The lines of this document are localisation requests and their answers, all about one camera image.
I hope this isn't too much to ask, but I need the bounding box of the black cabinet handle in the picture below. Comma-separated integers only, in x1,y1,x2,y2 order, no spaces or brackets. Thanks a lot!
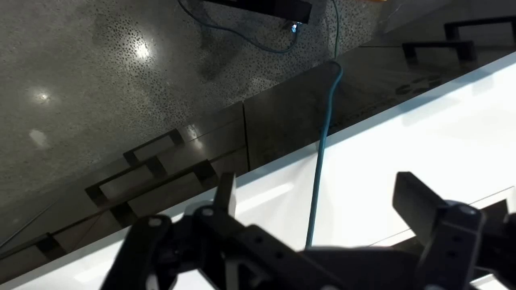
109,160,217,226
401,39,477,68
443,15,516,42
122,129,185,166
34,232,67,261
85,157,167,208

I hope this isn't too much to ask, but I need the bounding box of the long teal cable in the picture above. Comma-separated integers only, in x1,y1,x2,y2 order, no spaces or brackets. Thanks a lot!
304,0,345,248

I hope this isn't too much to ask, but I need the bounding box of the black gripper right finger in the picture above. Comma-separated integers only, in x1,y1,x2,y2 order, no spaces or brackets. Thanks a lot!
392,171,516,290

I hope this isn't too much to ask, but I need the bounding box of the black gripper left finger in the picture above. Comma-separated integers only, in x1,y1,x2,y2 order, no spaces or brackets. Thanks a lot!
100,171,324,290

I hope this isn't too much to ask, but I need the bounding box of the dark lower cabinet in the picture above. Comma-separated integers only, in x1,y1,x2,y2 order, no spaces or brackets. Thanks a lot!
0,15,516,287

